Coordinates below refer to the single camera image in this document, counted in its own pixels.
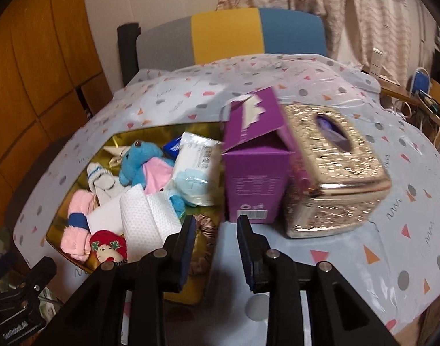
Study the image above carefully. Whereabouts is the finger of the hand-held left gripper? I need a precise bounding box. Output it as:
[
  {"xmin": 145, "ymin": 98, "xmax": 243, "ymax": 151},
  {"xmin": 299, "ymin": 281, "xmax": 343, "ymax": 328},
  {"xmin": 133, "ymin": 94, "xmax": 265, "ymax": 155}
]
[{"xmin": 0, "ymin": 257, "xmax": 58, "ymax": 302}]

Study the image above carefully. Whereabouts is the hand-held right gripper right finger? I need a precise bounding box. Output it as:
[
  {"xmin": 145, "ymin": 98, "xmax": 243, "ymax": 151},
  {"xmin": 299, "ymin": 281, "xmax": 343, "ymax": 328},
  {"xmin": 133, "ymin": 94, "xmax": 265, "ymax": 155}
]
[{"xmin": 236, "ymin": 214, "xmax": 399, "ymax": 346}]

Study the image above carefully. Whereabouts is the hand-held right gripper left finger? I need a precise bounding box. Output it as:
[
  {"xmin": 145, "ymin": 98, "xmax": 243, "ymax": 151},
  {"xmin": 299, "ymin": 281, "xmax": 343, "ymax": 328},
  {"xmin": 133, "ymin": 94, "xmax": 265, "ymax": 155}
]
[{"xmin": 43, "ymin": 215, "xmax": 198, "ymax": 346}]

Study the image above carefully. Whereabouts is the brown satin scrunchie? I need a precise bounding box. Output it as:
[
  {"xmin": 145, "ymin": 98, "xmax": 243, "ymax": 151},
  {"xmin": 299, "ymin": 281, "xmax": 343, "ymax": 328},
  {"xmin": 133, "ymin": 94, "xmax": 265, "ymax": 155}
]
[{"xmin": 189, "ymin": 214, "xmax": 218, "ymax": 274}]

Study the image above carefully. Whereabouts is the white textured cloth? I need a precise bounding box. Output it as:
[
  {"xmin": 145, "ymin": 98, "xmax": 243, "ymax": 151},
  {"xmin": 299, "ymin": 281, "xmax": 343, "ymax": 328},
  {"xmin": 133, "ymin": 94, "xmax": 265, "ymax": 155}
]
[{"xmin": 120, "ymin": 184, "xmax": 182, "ymax": 264}]

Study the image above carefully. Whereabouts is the blue face mask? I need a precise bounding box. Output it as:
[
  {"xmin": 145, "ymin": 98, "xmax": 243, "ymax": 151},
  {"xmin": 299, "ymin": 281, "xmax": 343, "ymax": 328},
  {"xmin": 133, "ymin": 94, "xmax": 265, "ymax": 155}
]
[{"xmin": 175, "ymin": 171, "xmax": 215, "ymax": 204}]

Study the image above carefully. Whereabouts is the red plush toy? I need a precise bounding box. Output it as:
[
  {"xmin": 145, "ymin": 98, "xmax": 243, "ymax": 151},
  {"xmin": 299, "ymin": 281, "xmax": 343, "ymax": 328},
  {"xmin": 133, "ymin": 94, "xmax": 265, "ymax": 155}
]
[{"xmin": 89, "ymin": 230, "xmax": 129, "ymax": 263}]

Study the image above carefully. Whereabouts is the pink sock with blue band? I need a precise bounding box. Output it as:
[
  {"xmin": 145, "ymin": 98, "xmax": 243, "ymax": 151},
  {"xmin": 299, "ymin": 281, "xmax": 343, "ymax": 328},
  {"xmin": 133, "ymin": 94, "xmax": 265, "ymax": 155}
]
[{"xmin": 60, "ymin": 190, "xmax": 98, "ymax": 262}]

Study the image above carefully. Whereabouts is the purple cardboard box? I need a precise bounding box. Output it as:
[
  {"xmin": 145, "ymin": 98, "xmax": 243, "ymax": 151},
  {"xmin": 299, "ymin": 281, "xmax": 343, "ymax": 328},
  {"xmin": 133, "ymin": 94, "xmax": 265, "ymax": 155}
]
[{"xmin": 222, "ymin": 87, "xmax": 296, "ymax": 223}]

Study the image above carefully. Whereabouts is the white wipes pack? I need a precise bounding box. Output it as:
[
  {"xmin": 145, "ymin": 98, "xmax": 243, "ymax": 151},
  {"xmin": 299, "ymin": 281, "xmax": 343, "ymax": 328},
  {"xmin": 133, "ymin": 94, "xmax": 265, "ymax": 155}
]
[{"xmin": 171, "ymin": 131, "xmax": 224, "ymax": 206}]

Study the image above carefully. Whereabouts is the blue plush toy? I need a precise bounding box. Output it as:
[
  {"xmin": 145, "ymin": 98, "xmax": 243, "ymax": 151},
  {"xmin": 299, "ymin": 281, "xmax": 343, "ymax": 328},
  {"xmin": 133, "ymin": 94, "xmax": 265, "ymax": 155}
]
[{"xmin": 118, "ymin": 140, "xmax": 186, "ymax": 217}]

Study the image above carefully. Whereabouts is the small blue packet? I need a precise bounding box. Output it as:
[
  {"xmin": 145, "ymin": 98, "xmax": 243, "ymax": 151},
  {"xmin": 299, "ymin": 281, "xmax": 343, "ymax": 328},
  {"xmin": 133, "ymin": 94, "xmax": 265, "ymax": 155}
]
[{"xmin": 163, "ymin": 136, "xmax": 184, "ymax": 159}]

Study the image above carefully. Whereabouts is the white striped sock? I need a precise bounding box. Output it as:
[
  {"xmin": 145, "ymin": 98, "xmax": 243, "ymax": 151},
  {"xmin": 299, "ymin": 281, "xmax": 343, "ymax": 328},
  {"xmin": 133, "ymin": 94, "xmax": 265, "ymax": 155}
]
[{"xmin": 86, "ymin": 162, "xmax": 125, "ymax": 206}]

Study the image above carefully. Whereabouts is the gold square tin box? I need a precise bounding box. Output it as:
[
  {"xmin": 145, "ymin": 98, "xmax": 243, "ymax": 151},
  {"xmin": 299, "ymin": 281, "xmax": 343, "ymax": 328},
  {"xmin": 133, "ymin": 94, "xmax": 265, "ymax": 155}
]
[{"xmin": 45, "ymin": 121, "xmax": 228, "ymax": 305}]

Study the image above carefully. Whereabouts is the gold ornate tissue box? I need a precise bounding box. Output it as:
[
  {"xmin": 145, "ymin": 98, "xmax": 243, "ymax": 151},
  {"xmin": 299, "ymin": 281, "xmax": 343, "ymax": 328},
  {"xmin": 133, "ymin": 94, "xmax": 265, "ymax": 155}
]
[{"xmin": 283, "ymin": 104, "xmax": 392, "ymax": 239}]

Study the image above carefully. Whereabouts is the patterned plastic tablecloth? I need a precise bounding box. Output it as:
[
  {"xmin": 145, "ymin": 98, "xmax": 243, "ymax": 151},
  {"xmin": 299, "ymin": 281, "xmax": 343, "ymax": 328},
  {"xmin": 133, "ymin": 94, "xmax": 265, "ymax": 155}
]
[{"xmin": 13, "ymin": 53, "xmax": 440, "ymax": 346}]

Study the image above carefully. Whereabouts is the wooden wardrobe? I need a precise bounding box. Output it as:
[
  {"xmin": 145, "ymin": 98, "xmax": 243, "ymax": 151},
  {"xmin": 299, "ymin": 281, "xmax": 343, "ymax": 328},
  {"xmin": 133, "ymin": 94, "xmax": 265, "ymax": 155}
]
[{"xmin": 0, "ymin": 0, "xmax": 114, "ymax": 231}]

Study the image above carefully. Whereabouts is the grey yellow blue chair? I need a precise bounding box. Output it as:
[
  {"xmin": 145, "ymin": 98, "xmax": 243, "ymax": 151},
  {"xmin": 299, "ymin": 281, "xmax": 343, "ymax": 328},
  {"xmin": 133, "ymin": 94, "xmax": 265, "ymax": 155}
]
[{"xmin": 135, "ymin": 7, "xmax": 328, "ymax": 71}]

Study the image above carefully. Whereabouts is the wooden desk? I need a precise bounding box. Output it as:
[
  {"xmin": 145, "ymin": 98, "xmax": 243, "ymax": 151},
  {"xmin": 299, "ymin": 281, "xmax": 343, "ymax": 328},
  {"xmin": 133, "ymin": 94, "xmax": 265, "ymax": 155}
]
[{"xmin": 362, "ymin": 68, "xmax": 418, "ymax": 109}]

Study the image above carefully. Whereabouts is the tall white box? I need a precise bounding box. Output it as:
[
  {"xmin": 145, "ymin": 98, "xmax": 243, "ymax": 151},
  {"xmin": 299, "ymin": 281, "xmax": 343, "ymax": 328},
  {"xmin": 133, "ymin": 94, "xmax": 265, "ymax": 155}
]
[{"xmin": 370, "ymin": 48, "xmax": 384, "ymax": 76}]

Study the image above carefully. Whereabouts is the dark green bundle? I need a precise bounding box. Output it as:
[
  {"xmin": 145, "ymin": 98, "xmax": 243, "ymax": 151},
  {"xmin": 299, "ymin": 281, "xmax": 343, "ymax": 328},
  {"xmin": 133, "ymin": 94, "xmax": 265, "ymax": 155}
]
[{"xmin": 418, "ymin": 92, "xmax": 440, "ymax": 119}]

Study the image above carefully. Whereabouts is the blue folding chair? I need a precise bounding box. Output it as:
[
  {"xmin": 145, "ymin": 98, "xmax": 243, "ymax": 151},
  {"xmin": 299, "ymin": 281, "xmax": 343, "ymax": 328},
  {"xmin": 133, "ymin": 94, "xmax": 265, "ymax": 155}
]
[{"xmin": 411, "ymin": 67, "xmax": 435, "ymax": 96}]

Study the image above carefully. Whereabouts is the beige patterned curtain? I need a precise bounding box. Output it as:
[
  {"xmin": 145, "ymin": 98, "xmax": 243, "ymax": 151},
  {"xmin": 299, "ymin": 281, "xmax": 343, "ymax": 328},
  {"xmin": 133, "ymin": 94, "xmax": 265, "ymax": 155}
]
[{"xmin": 216, "ymin": 0, "xmax": 437, "ymax": 80}]

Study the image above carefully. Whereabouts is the white cable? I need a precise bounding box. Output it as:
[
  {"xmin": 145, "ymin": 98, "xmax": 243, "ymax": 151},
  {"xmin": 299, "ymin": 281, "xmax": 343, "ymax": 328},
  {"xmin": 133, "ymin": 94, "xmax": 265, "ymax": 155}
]
[{"xmin": 393, "ymin": 99, "xmax": 413, "ymax": 119}]

